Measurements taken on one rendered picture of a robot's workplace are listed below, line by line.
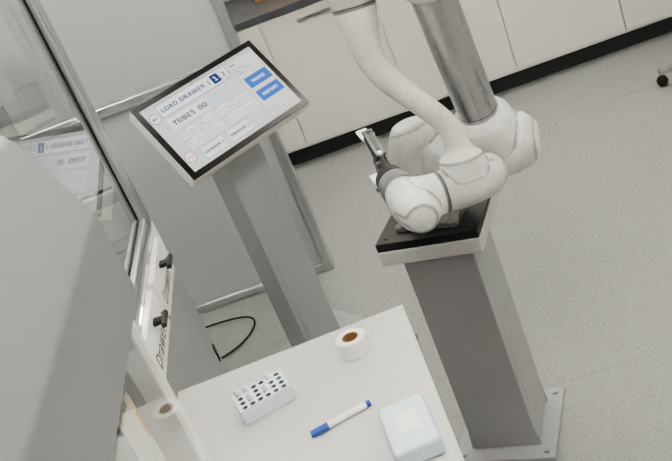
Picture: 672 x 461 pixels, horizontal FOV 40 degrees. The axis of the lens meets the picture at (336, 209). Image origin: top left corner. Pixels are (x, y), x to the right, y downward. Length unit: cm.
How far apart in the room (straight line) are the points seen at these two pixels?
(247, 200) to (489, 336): 101
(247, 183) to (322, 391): 124
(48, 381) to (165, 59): 292
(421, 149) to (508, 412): 85
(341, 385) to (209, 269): 218
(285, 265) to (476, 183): 126
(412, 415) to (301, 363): 44
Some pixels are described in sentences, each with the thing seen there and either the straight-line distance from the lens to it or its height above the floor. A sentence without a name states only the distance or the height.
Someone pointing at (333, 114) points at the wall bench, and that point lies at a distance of 518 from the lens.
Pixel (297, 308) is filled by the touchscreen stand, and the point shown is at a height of 29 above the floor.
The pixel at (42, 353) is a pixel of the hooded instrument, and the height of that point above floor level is 151.
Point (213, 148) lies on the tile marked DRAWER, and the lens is 296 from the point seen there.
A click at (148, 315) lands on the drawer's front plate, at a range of 230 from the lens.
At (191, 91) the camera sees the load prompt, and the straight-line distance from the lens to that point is 306.
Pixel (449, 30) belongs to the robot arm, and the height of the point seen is 131.
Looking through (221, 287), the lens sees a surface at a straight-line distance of 419.
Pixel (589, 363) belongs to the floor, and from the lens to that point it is 310.
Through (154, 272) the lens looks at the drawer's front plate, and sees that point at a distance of 250.
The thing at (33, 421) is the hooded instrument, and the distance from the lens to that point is 89.
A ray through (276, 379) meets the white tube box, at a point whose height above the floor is 79.
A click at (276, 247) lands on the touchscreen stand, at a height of 54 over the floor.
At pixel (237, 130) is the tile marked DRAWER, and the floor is 101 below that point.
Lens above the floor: 191
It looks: 24 degrees down
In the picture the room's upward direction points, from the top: 22 degrees counter-clockwise
